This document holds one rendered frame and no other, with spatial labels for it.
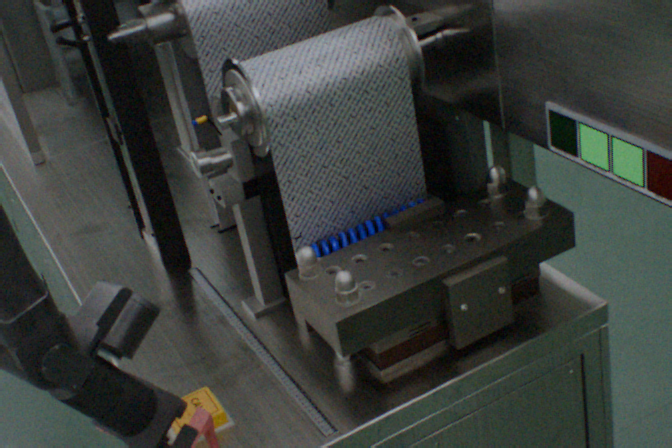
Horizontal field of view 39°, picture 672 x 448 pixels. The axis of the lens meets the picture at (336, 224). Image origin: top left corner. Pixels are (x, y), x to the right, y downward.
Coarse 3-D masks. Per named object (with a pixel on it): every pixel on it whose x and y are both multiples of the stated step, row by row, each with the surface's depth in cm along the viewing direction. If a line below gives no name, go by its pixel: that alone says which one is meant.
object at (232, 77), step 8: (384, 16) 143; (392, 24) 140; (400, 32) 140; (400, 40) 139; (408, 48) 139; (408, 56) 140; (408, 64) 140; (232, 72) 134; (232, 80) 135; (240, 80) 132; (248, 96) 132; (256, 112) 131; (256, 120) 132; (256, 128) 134; (248, 136) 139; (256, 136) 135; (256, 144) 137
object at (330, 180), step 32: (352, 128) 139; (384, 128) 141; (416, 128) 144; (288, 160) 136; (320, 160) 138; (352, 160) 141; (384, 160) 144; (416, 160) 146; (288, 192) 138; (320, 192) 140; (352, 192) 143; (384, 192) 146; (416, 192) 149; (288, 224) 140; (320, 224) 142; (352, 224) 145
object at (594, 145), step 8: (584, 128) 122; (584, 136) 122; (592, 136) 121; (600, 136) 119; (584, 144) 123; (592, 144) 121; (600, 144) 120; (584, 152) 124; (592, 152) 122; (600, 152) 121; (592, 160) 123; (600, 160) 121; (608, 168) 120
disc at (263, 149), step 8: (224, 64) 137; (232, 64) 133; (240, 64) 132; (224, 72) 138; (240, 72) 131; (224, 80) 140; (248, 80) 130; (248, 88) 131; (256, 96) 130; (256, 104) 131; (264, 112) 130; (264, 120) 130; (264, 128) 131; (264, 136) 133; (248, 144) 141; (264, 144) 134; (256, 152) 139; (264, 152) 136
